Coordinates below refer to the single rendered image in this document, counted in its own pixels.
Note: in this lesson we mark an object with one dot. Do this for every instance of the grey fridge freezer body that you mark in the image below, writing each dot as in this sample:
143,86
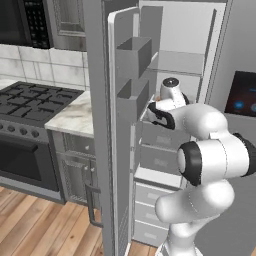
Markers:
180,26

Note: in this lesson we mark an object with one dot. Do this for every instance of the black microwave oven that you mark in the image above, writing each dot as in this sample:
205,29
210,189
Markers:
20,20

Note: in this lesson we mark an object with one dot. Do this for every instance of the black gas range with oven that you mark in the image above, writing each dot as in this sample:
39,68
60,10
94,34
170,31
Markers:
26,133

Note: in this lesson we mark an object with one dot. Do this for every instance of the grey freezer drawer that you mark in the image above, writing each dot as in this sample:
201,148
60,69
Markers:
161,137
156,161

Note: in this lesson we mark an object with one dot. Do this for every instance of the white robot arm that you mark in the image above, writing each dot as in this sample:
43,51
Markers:
206,156

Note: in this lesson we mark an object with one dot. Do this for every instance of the grey fridge door with screen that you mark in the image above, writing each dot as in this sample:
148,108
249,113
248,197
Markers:
240,50

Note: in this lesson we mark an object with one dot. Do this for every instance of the small round drawer knob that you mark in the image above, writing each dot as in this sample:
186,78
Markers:
87,147

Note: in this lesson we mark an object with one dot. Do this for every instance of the white freezer drawer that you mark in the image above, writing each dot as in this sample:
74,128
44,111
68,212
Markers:
146,215
148,235
150,193

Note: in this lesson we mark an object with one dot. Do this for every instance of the grey door bin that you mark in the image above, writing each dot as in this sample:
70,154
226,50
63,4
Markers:
130,103
131,60

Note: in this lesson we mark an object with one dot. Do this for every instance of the grey cabinet drawer front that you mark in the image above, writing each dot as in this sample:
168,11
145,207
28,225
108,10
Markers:
78,144

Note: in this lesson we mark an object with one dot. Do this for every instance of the grey wall cupboard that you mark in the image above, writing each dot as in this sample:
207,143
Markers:
68,23

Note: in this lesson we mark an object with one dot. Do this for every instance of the small round door knob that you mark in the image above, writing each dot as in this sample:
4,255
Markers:
85,168

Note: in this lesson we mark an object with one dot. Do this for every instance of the grey cabinet door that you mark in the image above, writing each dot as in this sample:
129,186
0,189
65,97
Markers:
75,180

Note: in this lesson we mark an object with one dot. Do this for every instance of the glass freezer shelf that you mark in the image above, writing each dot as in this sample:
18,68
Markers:
180,61

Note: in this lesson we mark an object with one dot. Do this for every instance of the grey freezer door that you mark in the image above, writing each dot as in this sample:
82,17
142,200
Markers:
100,100

